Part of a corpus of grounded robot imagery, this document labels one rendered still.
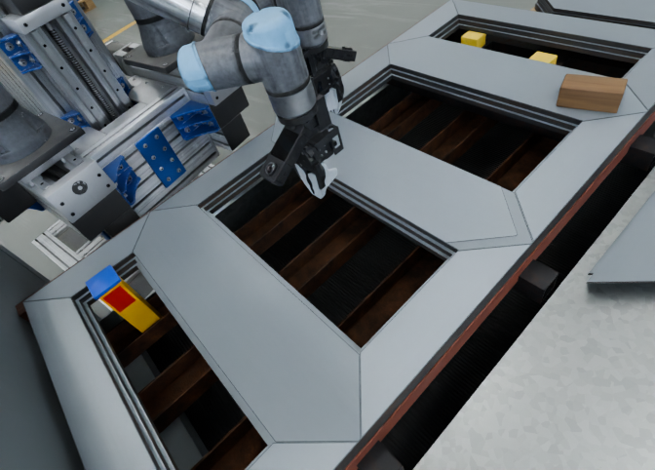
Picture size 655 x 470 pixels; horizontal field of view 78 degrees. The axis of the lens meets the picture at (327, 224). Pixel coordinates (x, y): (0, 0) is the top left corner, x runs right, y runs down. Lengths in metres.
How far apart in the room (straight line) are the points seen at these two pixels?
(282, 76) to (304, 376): 0.47
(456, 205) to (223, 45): 0.52
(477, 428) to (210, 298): 0.53
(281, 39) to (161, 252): 0.56
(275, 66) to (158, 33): 0.73
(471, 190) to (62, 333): 0.88
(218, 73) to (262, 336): 0.44
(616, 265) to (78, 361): 1.01
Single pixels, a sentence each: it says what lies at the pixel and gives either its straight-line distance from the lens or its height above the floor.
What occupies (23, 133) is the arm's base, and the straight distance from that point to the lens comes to 1.19.
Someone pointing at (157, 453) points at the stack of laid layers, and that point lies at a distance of 0.78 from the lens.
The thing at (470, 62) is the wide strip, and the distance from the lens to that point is 1.28.
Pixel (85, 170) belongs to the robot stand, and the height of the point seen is 0.99.
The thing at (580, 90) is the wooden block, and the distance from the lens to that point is 1.08.
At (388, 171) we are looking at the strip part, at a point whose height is 0.85.
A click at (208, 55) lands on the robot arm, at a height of 1.24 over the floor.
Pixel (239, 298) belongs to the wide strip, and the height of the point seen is 0.85.
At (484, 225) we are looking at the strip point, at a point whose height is 0.85.
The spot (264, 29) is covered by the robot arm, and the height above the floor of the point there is 1.26.
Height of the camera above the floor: 1.48
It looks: 48 degrees down
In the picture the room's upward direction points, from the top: 19 degrees counter-clockwise
